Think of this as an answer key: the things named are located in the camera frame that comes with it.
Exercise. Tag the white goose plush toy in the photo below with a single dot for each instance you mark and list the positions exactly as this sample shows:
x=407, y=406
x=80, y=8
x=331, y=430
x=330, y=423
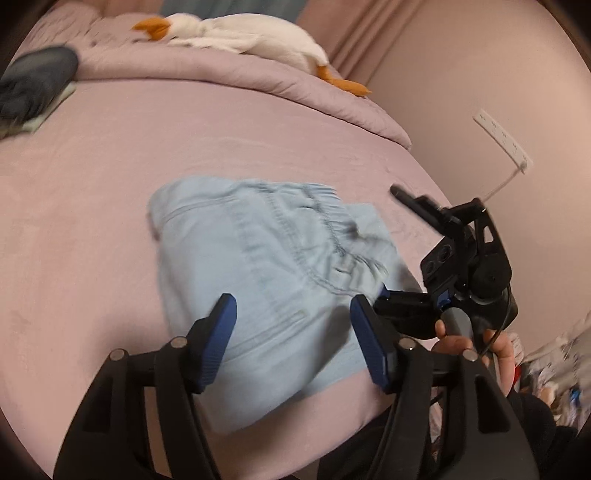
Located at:
x=258, y=39

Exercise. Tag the folded dark blue jeans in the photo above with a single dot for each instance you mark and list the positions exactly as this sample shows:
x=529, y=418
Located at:
x=37, y=78

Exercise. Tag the person's right forearm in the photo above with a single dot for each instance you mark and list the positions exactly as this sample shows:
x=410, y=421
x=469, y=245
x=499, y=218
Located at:
x=540, y=438

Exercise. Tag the person's right hand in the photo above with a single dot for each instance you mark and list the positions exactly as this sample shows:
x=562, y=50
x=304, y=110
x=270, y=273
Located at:
x=501, y=360

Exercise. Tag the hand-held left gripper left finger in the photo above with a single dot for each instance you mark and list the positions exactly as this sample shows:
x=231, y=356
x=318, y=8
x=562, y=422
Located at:
x=217, y=341

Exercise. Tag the pile of mixed clutter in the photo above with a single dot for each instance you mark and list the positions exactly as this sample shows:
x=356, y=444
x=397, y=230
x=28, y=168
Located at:
x=563, y=364

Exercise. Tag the light blue strawberry pants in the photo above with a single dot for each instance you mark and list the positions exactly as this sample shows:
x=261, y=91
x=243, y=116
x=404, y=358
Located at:
x=258, y=286

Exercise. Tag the pink curtain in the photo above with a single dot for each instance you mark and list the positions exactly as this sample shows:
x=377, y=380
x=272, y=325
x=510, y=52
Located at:
x=351, y=32

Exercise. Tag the purple quilt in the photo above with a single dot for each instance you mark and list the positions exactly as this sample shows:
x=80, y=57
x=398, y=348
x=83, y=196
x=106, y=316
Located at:
x=277, y=78

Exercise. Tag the folded green cloth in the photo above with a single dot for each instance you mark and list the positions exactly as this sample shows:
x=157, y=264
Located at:
x=41, y=117

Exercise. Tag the white power strip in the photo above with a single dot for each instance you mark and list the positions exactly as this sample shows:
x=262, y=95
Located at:
x=501, y=138

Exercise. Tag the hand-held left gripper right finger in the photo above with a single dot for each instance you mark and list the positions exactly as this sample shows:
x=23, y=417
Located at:
x=369, y=341

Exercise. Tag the blue curtain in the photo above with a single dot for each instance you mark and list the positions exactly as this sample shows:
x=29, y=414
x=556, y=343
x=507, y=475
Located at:
x=231, y=5

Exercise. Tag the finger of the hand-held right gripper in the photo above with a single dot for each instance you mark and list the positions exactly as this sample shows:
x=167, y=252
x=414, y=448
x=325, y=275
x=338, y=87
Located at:
x=429, y=210
x=406, y=311

